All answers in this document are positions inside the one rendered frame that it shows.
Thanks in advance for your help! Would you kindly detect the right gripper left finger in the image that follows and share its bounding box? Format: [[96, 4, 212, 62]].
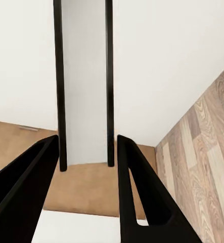
[[0, 135, 59, 243]]

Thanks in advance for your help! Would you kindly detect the hardback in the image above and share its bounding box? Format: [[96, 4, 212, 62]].
[[53, 0, 114, 172]]

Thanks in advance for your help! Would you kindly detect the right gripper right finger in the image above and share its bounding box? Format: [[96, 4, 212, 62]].
[[117, 135, 203, 243]]

